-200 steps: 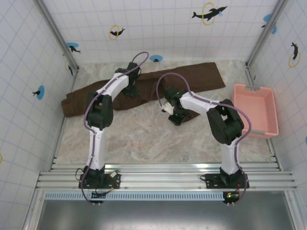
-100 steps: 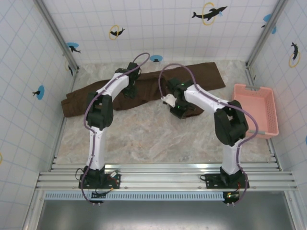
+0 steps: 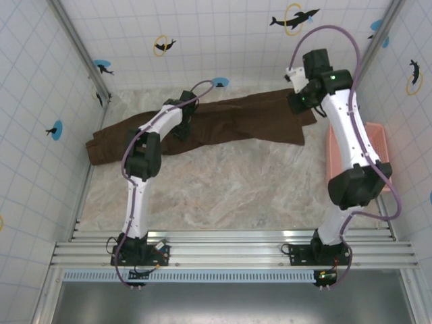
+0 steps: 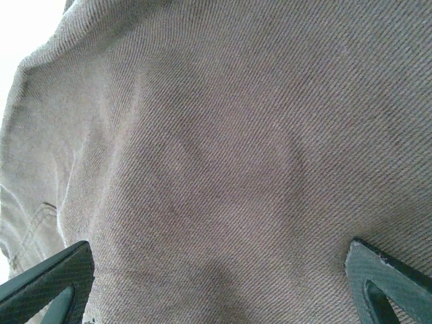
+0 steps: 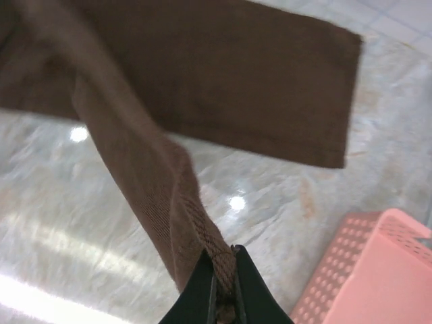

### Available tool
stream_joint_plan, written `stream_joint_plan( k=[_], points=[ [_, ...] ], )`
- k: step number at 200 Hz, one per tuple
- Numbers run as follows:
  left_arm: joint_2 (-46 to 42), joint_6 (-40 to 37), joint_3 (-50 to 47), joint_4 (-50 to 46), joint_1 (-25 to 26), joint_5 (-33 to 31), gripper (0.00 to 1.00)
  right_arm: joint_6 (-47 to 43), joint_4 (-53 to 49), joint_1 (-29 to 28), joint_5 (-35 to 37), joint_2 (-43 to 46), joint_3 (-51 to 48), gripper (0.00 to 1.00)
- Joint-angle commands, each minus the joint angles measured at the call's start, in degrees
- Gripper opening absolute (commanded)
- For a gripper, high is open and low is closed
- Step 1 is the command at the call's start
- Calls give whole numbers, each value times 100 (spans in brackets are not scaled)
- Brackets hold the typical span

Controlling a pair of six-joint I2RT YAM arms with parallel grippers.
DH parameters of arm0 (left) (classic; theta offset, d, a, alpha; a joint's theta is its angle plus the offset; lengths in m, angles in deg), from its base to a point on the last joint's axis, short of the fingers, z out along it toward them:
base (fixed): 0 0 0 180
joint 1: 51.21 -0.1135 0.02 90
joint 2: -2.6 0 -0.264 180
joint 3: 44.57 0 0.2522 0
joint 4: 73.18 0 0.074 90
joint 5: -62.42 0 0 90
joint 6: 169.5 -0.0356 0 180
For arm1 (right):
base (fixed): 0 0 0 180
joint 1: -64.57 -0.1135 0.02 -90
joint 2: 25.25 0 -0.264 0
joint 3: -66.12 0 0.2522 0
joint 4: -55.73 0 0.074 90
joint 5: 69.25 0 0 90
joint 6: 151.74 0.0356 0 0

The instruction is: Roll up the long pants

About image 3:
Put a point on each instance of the brown long pants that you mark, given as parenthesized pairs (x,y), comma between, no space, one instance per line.
(236,118)

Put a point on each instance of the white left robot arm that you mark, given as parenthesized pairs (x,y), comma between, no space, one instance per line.
(136,209)

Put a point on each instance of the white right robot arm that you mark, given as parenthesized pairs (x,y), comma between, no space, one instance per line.
(344,121)

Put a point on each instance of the blue oval fin sticker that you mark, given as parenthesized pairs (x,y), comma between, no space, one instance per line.
(221,81)

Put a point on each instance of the blue patch sticker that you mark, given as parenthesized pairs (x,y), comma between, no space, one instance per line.
(376,25)

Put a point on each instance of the blue oval shark sticker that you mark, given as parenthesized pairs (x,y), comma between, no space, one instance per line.
(101,64)

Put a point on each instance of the pink plastic basket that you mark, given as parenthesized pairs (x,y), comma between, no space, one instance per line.
(379,141)

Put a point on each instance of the blue circle dolphin sticker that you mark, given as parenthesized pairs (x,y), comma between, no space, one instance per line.
(57,130)

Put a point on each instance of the grey metal panel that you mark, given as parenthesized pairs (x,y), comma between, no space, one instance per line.
(236,303)

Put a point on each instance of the small circuit board green light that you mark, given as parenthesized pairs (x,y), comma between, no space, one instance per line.
(325,276)

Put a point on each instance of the aluminium corner post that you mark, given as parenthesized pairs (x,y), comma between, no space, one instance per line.
(389,17)
(77,44)

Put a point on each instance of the aluminium mounting rail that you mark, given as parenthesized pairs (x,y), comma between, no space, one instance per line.
(229,249)

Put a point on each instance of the aluminium side rail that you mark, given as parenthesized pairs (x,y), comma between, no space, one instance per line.
(79,216)
(388,229)

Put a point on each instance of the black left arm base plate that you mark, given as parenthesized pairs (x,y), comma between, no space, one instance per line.
(118,260)

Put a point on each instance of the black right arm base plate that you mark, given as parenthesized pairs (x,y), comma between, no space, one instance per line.
(300,258)

